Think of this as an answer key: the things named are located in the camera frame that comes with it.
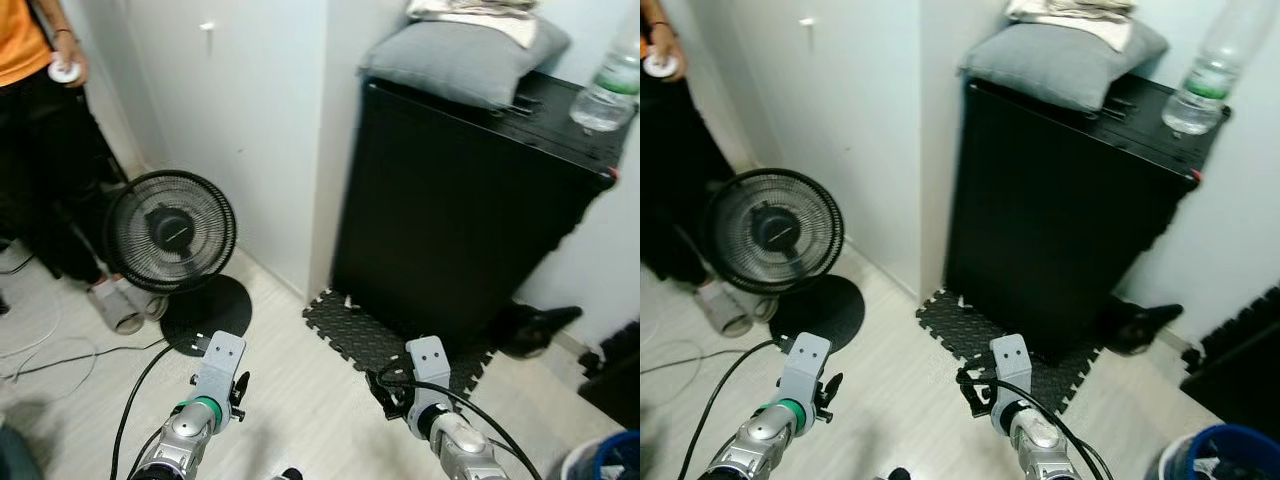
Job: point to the white round object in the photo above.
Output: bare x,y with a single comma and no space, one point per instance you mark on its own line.
63,70
660,65

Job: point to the person's left forearm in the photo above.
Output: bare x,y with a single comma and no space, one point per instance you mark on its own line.
658,15
62,20

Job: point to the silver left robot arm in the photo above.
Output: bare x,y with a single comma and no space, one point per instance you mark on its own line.
175,440
750,445

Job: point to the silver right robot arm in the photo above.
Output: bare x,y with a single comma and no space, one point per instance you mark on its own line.
465,450
1040,445

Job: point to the person's left hand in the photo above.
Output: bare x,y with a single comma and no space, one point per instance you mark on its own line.
80,60
678,55

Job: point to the black foam floor mat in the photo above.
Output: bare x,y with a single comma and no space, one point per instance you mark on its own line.
980,330
360,330

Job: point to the grey slipper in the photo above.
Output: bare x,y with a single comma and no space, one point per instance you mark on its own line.
758,305
152,302
725,310
115,310

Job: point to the black shoe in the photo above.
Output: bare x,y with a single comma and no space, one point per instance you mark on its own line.
1135,325
530,330

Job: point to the black floor fan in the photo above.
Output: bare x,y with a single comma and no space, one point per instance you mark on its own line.
770,230
170,230

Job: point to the black box cabinet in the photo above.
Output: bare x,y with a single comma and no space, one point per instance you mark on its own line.
1060,230
450,220

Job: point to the black foam tile stack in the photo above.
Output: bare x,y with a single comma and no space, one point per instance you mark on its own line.
1240,370
615,380

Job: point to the blue bucket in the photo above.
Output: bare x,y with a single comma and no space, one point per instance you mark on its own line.
615,460
1230,455

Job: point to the person in orange shirt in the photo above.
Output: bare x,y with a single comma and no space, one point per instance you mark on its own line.
680,150
40,150

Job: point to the grey pillow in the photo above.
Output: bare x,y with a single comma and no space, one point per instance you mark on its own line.
1060,65
460,60

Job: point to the clear bottle with green label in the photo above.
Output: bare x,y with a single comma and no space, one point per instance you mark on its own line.
1205,90
605,95

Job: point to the cream folded cloth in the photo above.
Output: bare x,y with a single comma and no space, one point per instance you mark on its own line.
1070,15
470,15

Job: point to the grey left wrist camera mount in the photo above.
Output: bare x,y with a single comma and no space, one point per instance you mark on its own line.
220,365
805,365

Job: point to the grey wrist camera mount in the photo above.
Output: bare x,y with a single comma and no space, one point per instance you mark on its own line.
1012,365
220,365
805,365
430,370

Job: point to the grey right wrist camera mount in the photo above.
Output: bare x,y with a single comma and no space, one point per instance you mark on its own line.
1012,365
430,370

